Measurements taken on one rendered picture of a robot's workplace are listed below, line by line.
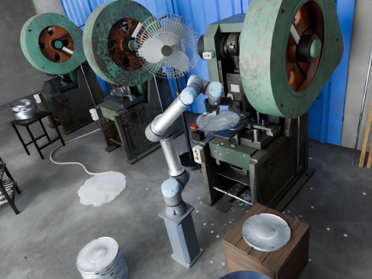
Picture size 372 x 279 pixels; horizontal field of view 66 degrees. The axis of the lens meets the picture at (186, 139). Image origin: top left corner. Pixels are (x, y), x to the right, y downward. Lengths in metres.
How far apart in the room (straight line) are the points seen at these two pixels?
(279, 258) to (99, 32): 2.33
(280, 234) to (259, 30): 1.18
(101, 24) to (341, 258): 2.67
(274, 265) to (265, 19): 1.30
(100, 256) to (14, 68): 6.45
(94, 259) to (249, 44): 1.68
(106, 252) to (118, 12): 2.10
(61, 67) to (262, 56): 3.51
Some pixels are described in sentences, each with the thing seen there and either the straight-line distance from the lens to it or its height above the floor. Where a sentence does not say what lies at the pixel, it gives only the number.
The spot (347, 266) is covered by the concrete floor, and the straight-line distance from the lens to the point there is 2.29.
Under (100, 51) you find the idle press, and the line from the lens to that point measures 2.87.
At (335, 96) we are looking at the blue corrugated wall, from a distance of 3.16.
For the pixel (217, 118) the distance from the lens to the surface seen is 1.90.
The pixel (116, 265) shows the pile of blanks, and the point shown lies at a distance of 2.17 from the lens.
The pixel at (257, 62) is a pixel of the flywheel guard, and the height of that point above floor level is 1.37.
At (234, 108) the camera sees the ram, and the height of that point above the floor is 0.92.
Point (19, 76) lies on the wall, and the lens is 8.11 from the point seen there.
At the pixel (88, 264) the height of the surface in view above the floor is 0.26.
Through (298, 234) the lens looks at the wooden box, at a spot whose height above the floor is 0.35.
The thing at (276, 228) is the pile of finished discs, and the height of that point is 0.36.
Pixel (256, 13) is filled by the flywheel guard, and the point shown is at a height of 1.59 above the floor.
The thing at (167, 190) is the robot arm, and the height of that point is 0.67.
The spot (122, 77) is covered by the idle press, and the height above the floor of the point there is 1.06.
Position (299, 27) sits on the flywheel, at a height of 1.43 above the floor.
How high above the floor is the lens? 1.79
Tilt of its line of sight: 29 degrees down
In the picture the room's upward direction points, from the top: 11 degrees counter-clockwise
